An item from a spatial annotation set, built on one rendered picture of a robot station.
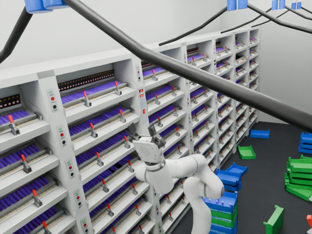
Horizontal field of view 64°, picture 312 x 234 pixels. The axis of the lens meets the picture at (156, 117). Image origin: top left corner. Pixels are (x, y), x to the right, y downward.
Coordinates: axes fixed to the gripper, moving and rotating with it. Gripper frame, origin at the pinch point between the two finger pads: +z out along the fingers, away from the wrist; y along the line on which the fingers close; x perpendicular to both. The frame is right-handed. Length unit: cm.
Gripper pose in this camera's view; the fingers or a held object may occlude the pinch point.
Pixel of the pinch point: (140, 126)
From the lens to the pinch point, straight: 91.4
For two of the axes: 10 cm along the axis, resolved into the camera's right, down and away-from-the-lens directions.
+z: -2.9, -8.4, -4.6
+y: -8.2, -0.2, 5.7
